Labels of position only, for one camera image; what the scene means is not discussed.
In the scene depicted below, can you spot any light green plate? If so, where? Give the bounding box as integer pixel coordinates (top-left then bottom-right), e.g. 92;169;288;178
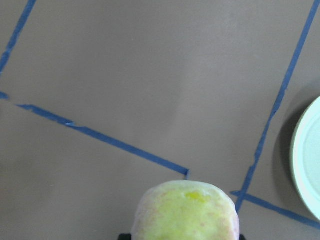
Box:
290;98;320;220

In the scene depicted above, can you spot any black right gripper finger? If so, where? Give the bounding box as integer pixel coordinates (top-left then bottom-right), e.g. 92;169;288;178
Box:
118;233;132;240

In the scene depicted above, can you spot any pale yellow-pink peach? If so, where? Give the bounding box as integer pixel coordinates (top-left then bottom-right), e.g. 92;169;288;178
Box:
131;180;240;240

